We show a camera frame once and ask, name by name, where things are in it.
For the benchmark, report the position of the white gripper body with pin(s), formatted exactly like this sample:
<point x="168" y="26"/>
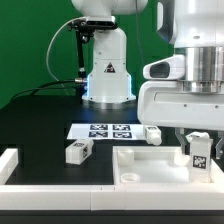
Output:
<point x="164" y="103"/>

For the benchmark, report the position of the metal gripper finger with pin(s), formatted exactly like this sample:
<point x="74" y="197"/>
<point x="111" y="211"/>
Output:
<point x="182" y="141"/>
<point x="220" y="145"/>

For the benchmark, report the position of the white square table top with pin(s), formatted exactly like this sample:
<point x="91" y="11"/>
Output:
<point x="150" y="164"/>

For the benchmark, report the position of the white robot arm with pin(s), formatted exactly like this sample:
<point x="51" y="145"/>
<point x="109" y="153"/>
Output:
<point x="185" y="90"/>

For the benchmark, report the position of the white U-shaped fence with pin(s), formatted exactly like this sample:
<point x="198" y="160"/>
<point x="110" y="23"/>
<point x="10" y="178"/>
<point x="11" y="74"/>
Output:
<point x="151" y="196"/>

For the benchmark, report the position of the paper sheet with tags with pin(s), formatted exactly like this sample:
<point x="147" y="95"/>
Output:
<point x="106" y="131"/>

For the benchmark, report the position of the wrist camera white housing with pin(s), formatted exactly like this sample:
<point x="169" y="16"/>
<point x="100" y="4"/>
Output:
<point x="171" y="68"/>

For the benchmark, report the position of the black camera on stand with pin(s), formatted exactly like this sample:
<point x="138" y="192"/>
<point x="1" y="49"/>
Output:
<point x="84" y="30"/>

